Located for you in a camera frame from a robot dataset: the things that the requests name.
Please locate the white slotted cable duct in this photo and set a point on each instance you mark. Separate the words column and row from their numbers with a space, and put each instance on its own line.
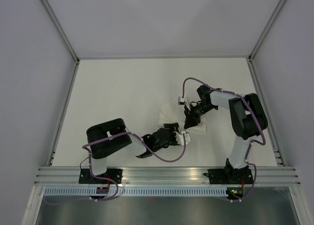
column 138, row 191

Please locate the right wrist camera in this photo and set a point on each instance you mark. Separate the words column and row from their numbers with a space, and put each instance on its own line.
column 182, row 100

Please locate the aluminium mounting rail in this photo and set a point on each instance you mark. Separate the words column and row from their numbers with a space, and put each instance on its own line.
column 165, row 176

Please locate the white cloth napkin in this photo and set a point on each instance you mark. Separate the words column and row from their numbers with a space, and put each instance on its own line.
column 172, row 112

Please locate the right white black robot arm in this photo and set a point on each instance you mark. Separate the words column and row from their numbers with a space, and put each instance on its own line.
column 248, row 121

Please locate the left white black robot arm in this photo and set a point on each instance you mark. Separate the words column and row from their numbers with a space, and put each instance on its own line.
column 107, row 138

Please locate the right aluminium frame post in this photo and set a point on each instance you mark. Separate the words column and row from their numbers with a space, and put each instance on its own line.
column 272, row 19

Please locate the left aluminium frame post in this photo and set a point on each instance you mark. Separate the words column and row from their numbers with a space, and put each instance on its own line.
column 57, row 25

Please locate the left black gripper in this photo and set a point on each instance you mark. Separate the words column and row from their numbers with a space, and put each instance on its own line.
column 173, row 127

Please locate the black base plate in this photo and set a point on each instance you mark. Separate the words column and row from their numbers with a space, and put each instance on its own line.
column 111, row 176
column 230, row 176

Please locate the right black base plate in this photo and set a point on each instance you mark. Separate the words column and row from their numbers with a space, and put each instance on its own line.
column 230, row 176

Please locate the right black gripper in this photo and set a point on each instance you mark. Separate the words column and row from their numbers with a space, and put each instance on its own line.
column 191, row 119

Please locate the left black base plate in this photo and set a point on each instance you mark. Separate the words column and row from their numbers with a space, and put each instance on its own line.
column 111, row 176

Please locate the aluminium frame post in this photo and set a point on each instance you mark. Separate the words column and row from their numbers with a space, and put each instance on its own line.
column 57, row 25
column 272, row 19

